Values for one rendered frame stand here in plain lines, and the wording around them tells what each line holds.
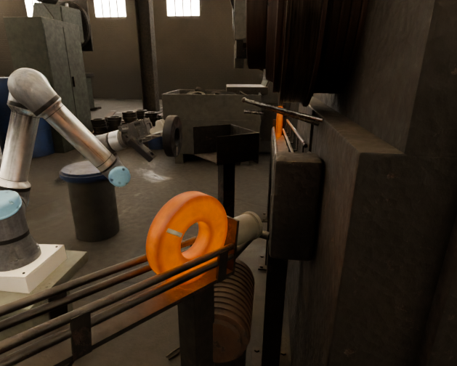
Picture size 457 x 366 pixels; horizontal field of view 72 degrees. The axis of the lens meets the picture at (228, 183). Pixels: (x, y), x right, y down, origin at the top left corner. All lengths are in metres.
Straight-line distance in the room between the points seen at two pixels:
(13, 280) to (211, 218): 0.83
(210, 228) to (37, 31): 3.91
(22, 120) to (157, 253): 0.90
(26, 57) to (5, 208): 3.32
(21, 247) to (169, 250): 0.81
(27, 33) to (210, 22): 7.55
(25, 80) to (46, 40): 3.10
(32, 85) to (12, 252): 0.54
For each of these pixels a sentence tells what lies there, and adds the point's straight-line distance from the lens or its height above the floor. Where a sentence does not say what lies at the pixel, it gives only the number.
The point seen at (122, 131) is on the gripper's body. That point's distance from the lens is 1.27.
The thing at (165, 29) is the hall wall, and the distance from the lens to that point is 11.52.
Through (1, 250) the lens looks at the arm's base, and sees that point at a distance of 1.25.
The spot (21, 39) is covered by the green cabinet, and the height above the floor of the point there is 1.27.
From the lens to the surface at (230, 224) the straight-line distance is 0.57.
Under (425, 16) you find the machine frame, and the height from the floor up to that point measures 1.03.
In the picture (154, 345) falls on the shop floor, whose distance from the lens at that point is 1.35.
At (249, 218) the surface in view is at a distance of 0.63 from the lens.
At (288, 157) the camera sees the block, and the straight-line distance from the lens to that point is 0.68.
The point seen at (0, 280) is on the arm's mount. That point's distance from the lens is 1.26.
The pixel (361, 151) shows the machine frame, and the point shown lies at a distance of 0.46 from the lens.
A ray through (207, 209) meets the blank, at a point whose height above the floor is 0.75.
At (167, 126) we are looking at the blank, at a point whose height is 0.78.
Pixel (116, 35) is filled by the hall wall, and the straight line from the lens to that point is 12.12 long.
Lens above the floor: 0.97
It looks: 20 degrees down
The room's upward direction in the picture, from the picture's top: straight up
